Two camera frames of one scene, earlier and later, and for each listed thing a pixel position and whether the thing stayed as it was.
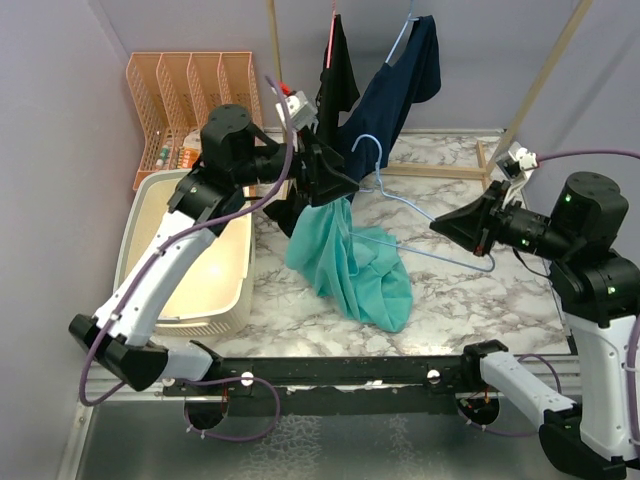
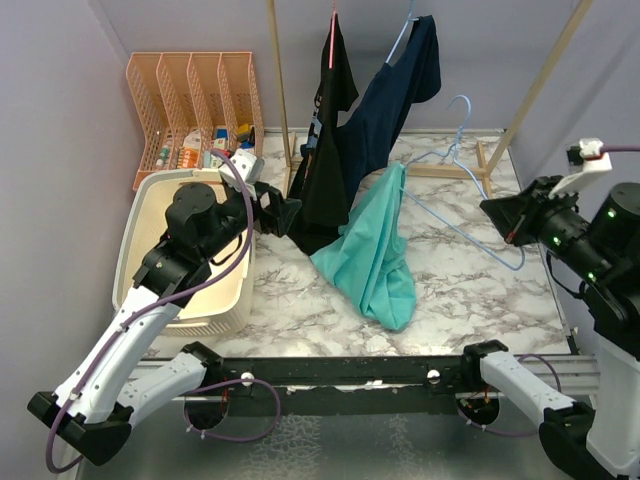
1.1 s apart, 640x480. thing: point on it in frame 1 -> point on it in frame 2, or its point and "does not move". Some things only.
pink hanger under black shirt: (331, 34) does not move
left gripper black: (326, 182) -> (278, 219)
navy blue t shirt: (368, 136) does not move
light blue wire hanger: (379, 189) -> (452, 152)
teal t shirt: (359, 267) -> (371, 261)
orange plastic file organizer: (175, 92) does not move
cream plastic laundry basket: (211, 294) does not move
